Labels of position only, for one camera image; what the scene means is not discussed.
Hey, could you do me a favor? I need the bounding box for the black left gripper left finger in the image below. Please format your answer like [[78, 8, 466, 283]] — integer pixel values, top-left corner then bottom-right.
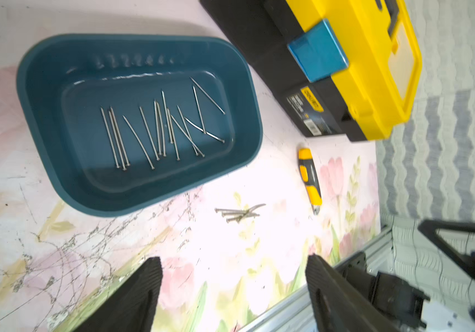
[[76, 257, 163, 332]]

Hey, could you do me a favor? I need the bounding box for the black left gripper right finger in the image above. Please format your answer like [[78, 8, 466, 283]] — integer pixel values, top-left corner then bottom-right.
[[305, 255, 398, 332]]

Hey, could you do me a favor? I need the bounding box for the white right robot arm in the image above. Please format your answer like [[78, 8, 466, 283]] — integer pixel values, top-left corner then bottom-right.
[[341, 219, 475, 331]]

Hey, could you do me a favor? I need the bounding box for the steel nail inside box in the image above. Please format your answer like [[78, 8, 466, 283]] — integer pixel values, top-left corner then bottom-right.
[[109, 107, 130, 171], [139, 106, 160, 161], [122, 116, 155, 170], [100, 107, 120, 168]]

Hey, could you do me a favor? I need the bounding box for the teal plastic storage box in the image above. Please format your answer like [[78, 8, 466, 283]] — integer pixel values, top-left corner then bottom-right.
[[17, 34, 263, 217]]

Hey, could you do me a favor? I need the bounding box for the yellow black utility knife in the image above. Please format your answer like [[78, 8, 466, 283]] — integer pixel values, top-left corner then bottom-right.
[[298, 148, 323, 215]]

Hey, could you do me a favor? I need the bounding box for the steel nail pile centre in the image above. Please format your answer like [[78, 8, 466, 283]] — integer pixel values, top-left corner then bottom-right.
[[215, 203, 266, 223]]

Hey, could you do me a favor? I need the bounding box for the yellow black toolbox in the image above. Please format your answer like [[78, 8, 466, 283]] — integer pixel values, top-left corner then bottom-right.
[[202, 0, 422, 142]]

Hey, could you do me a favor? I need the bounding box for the aluminium mounting rail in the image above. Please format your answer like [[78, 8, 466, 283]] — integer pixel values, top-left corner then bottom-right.
[[241, 225, 399, 331]]

